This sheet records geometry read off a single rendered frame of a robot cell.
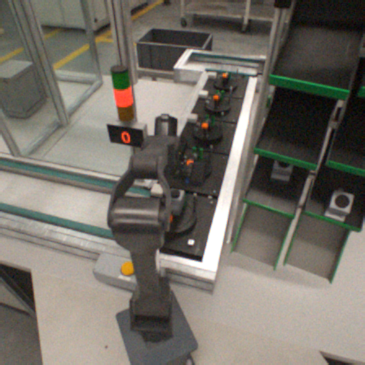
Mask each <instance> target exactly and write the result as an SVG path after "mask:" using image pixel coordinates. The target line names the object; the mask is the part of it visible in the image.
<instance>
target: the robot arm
mask: <svg viewBox="0 0 365 365"><path fill-rule="evenodd" d="M177 134H178V118H176V117H172V116H170V115H169V113H161V115H160V116H157V117H155V132H154V135H148V136H147V137H146V139H144V140H143V144H142V146H141V149H140V152H139V153H138V154H135V155H134V156H130V161H129V164H128V169H127V170H126V171H125V172H124V173H123V175H122V176H121V178H120V179H119V180H117V182H116V183H115V184H114V185H113V187H112V192H111V196H110V200H109V204H108V211H107V226H108V228H109V229H111V233H112V236H113V238H114V240H115V241H116V243H117V244H118V245H120V246H121V247H122V248H125V249H126V250H128V251H130V257H131V261H132V264H133V268H134V275H135V278H136V288H135V291H134V292H133V293H132V297H131V298H130V331H139V332H140V333H141V335H142V338H143V342H144V343H145V346H146V348H147V350H150V349H151V348H153V347H155V346H157V345H161V344H162V343H164V342H166V341H168V340H169V339H171V338H173V337H174V333H173V324H174V295H173V294H171V287H170V280H169V278H168V277H161V266H160V263H161V262H160V258H159V250H158V249H159V248H161V247H162V246H163V245H164V239H165V232H166V231H169V230H170V228H169V226H170V217H171V189H170V186H169V184H168V183H167V181H166V180H165V178H171V179H176V180H178V176H179V175H180V173H185V174H187V177H186V180H185V183H189V184H194V185H198V186H203V185H204V181H205V178H206V174H207V163H205V162H201V161H193V163H192V162H189V165H186V164H182V162H183V163H185V161H186V158H185V155H186V151H187V148H188V143H187V138H186V137H183V136H178V135H177ZM184 167H185V168H187V169H184ZM135 180H159V184H160V186H161V189H162V190H163V192H164V193H165V196H166V200H165V198H143V197H124V196H123V195H124V194H125V193H126V192H127V191H128V190H129V189H130V188H131V186H132V185H133V184H134V182H135Z"/></svg>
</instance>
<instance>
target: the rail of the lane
mask: <svg viewBox="0 0 365 365"><path fill-rule="evenodd" d="M0 237H3V238H6V239H9V240H14V241H17V242H21V243H22V244H28V245H31V246H33V247H37V248H41V249H45V250H48V251H51V252H56V253H61V254H64V255H68V256H71V257H75V258H79V259H82V260H85V261H88V262H93V263H96V262H97V259H98V258H99V255H100V254H101V252H105V253H110V254H113V255H117V256H120V257H124V258H128V259H131V257H130V251H128V250H126V249H125V248H122V247H121V246H120V245H118V244H117V243H116V241H113V240H108V239H104V238H101V237H98V236H94V235H89V234H86V233H81V232H79V231H73V230H69V229H67V228H63V227H60V226H55V225H51V224H45V223H42V222H37V221H34V220H30V219H27V218H22V217H19V216H15V215H12V214H9V213H4V212H1V211H0ZM158 250H159V258H160V262H161V263H160V266H161V267H164V268H165V273H166V277H168V278H169V280H170V283H171V284H173V285H176V286H179V287H183V288H188V289H190V290H194V291H197V292H205V293H208V294H211V295H213V290H214V285H215V281H216V277H217V272H218V266H214V265H207V264H204V263H201V262H194V261H191V260H188V259H185V258H181V257H175V256H174V251H171V250H164V249H161V248H159V249H158Z"/></svg>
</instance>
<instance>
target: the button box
mask: <svg viewBox="0 0 365 365"><path fill-rule="evenodd" d="M125 262H132V261H131V259H128V258H124V257H120V256H117V255H113V254H110V253H105V252H101V254H100V255H99V258H98V259H97V262H96V263H95V266H94V268H93V270H92V272H93V274H94V276H95V278H96V280H98V281H101V282H104V283H107V284H112V285H115V286H117V287H121V288H126V289H131V290H134V291H135V288H136V278H135V275H134V273H133V274H132V275H124V274H123V273H122V271H121V267H122V265H123V264H124V263H125ZM161 277H166V273H165V268H164V267H161Z"/></svg>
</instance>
